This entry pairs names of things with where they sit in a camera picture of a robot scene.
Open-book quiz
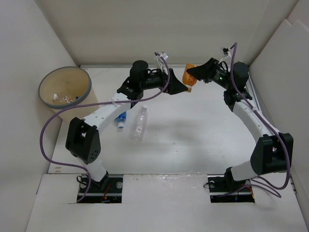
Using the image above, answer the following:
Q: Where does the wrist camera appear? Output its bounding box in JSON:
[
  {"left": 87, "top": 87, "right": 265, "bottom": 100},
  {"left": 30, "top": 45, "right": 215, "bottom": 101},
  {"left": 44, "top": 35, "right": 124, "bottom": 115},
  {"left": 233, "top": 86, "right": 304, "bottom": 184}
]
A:
[
  {"left": 154, "top": 52, "right": 169, "bottom": 71},
  {"left": 219, "top": 46, "right": 234, "bottom": 63}
]

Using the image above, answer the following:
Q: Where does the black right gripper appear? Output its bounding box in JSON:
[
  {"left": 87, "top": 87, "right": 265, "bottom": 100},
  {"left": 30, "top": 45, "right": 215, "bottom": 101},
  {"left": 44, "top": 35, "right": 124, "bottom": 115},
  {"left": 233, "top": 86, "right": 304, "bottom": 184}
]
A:
[{"left": 186, "top": 58, "right": 233, "bottom": 90}]

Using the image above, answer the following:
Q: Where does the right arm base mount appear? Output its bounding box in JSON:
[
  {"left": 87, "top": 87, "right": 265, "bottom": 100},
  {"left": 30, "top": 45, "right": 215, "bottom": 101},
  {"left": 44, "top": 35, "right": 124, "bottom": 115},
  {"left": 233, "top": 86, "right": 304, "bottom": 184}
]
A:
[{"left": 203, "top": 174, "right": 255, "bottom": 203}]

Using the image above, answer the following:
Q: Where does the blue label bottle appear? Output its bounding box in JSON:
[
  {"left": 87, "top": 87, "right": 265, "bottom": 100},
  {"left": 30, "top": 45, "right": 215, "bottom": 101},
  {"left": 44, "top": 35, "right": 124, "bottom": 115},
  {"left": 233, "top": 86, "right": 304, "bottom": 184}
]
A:
[
  {"left": 53, "top": 94, "right": 75, "bottom": 105},
  {"left": 114, "top": 112, "right": 127, "bottom": 129}
]

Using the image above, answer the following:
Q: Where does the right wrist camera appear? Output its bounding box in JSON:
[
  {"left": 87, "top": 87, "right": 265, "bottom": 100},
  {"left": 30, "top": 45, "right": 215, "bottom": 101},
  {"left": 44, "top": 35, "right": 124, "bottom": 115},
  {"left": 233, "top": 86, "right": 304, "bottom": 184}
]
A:
[{"left": 219, "top": 46, "right": 234, "bottom": 63}]

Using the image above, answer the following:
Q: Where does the orange plastic bottle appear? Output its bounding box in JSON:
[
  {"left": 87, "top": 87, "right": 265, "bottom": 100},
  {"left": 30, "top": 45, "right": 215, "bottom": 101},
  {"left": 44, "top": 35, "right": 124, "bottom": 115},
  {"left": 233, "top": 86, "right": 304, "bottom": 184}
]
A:
[{"left": 182, "top": 63, "right": 197, "bottom": 92}]

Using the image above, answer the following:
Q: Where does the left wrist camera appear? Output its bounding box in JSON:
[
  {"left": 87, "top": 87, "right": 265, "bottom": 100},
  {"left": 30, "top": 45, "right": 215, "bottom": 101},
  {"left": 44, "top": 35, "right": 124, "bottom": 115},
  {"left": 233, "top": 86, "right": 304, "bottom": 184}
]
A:
[{"left": 154, "top": 52, "right": 169, "bottom": 71}]

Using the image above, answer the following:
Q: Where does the beige bin with grey rim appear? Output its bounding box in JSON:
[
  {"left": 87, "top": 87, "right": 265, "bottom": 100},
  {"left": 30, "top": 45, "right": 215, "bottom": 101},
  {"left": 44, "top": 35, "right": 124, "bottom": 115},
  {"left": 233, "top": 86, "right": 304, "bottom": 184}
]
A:
[{"left": 38, "top": 66, "right": 98, "bottom": 112}]

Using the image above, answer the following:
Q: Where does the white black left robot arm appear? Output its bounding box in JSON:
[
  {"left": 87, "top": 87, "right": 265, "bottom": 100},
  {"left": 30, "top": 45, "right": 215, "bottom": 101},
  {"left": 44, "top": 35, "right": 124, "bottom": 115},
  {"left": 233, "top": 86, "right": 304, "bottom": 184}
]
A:
[{"left": 65, "top": 60, "right": 188, "bottom": 192}]

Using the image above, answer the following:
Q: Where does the clear unlabelled plastic bottle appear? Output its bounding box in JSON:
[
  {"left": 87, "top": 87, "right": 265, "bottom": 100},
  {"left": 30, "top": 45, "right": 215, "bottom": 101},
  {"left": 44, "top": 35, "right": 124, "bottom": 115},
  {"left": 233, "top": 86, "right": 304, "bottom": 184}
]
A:
[{"left": 129, "top": 106, "right": 148, "bottom": 142}]

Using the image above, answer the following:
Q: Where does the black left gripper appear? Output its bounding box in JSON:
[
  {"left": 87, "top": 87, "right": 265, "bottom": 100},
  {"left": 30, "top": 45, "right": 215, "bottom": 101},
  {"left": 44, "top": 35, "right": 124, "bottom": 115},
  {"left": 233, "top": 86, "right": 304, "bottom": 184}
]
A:
[{"left": 140, "top": 65, "right": 187, "bottom": 95}]

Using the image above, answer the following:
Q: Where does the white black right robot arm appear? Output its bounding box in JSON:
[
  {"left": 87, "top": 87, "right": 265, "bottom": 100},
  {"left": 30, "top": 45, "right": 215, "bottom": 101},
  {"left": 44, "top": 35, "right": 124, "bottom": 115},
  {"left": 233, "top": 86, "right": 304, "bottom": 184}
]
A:
[{"left": 184, "top": 58, "right": 294, "bottom": 191}]

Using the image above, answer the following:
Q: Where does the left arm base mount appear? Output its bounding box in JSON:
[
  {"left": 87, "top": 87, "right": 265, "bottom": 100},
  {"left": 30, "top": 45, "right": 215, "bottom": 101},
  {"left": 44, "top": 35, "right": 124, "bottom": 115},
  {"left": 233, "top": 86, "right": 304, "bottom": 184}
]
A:
[{"left": 76, "top": 174, "right": 124, "bottom": 204}]

